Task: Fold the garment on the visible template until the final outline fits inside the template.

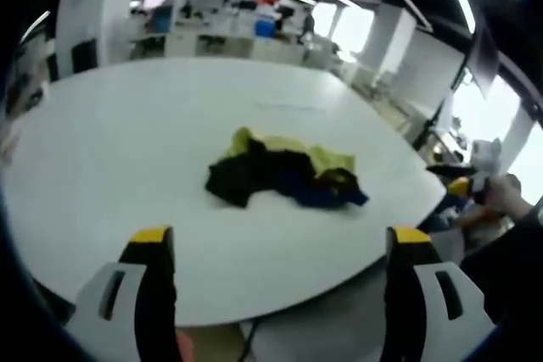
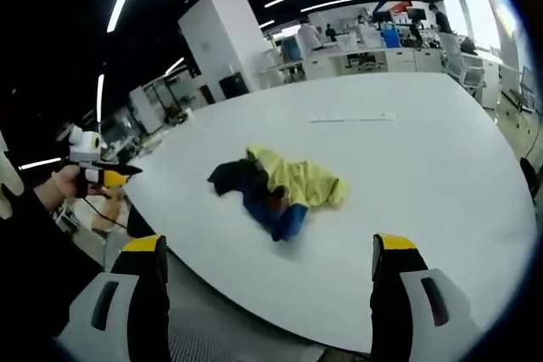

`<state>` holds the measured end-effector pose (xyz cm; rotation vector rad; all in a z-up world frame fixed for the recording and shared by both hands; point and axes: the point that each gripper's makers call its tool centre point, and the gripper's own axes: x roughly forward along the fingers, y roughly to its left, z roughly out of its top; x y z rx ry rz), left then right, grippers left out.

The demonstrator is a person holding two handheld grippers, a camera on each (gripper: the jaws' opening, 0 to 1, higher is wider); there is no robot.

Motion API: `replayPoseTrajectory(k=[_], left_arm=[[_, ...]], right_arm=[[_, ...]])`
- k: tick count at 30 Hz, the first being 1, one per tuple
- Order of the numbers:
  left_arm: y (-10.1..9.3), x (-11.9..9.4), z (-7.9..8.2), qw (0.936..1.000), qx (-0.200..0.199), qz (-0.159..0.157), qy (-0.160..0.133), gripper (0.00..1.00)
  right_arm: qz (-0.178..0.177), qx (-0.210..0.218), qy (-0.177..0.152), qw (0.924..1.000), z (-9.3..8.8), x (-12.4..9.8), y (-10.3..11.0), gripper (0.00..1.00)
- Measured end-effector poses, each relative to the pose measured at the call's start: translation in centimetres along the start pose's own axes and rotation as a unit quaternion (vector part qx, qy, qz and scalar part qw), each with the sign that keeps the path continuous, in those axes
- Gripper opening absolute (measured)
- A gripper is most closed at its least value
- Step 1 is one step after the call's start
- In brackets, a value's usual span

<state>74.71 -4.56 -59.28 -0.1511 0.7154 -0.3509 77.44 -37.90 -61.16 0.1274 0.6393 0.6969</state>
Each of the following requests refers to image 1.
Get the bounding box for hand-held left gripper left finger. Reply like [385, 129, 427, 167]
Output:
[63, 225, 178, 362]

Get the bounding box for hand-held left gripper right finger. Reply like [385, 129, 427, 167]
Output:
[384, 225, 498, 362]

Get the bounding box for black and yellow garment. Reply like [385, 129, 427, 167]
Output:
[204, 125, 371, 210]

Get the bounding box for person's right hand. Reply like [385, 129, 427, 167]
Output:
[486, 173, 532, 221]

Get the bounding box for blue storage box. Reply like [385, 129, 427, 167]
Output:
[253, 19, 276, 40]
[151, 10, 172, 35]

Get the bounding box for row of white desks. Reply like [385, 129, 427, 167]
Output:
[129, 30, 339, 71]

